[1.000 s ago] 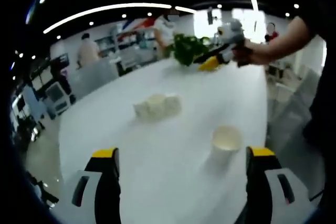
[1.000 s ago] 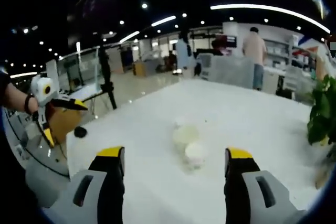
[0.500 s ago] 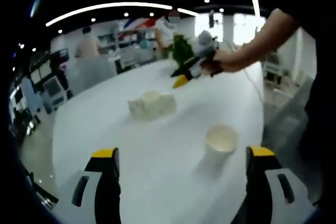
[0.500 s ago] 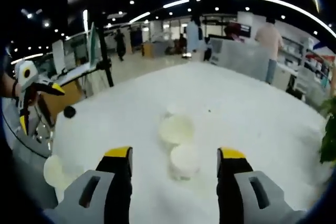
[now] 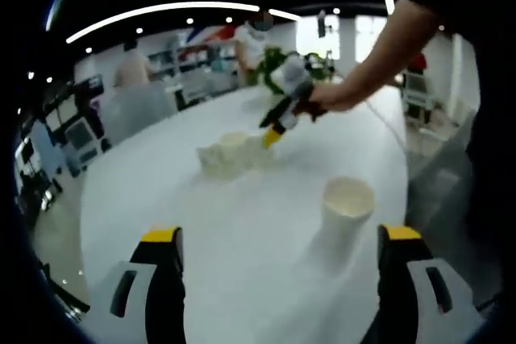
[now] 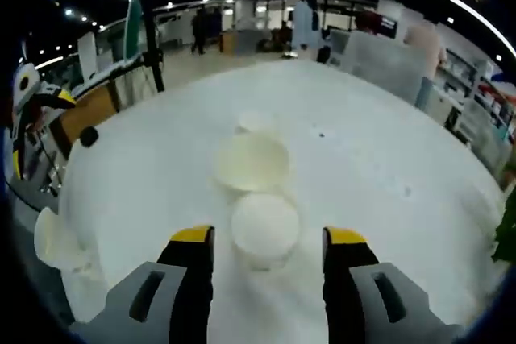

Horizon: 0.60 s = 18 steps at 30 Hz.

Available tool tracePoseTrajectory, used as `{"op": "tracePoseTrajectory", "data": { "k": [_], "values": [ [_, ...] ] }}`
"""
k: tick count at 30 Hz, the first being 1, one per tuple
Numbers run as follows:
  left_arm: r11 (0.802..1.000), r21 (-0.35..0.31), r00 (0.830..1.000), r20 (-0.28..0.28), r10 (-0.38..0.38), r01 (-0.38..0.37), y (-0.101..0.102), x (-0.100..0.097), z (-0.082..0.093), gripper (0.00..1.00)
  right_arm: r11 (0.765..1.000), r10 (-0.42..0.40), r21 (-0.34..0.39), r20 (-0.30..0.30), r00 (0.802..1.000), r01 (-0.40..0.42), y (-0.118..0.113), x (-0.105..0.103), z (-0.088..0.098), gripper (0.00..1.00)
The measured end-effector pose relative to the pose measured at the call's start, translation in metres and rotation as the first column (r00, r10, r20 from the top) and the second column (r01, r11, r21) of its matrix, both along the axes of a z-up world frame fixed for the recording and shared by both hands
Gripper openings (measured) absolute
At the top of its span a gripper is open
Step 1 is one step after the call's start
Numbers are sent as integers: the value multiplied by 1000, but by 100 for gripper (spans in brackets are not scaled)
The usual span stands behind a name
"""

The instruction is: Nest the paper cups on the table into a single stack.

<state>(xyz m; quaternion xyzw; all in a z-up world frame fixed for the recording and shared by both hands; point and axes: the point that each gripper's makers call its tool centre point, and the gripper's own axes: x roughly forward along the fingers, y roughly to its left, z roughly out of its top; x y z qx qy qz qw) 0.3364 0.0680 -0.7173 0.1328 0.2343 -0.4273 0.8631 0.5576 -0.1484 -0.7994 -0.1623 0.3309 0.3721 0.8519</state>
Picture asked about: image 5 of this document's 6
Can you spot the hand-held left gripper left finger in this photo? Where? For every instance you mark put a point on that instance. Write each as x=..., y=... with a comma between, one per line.
x=121, y=320

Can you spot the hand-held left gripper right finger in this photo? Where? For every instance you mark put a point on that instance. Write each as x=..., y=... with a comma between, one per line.
x=415, y=320

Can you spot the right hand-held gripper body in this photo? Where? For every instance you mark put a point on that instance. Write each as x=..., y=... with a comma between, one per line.
x=292, y=76

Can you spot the pile of paper cups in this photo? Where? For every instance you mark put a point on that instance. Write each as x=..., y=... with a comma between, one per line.
x=234, y=154

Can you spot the white paper cup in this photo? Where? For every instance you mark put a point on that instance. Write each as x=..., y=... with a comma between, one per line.
x=348, y=203

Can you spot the person's right hand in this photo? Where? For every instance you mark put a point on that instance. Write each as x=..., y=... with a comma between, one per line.
x=334, y=98

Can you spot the potted green plant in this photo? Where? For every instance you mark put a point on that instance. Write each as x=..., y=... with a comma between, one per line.
x=269, y=60

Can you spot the white office chair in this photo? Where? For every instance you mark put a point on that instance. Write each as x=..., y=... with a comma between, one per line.
x=193, y=92

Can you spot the white table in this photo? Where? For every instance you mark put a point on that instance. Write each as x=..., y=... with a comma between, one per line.
x=242, y=259

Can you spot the grey fabric chair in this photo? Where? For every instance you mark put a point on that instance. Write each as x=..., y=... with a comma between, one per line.
x=137, y=112

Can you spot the striped wall banner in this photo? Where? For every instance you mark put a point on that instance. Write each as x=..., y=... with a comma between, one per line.
x=209, y=34

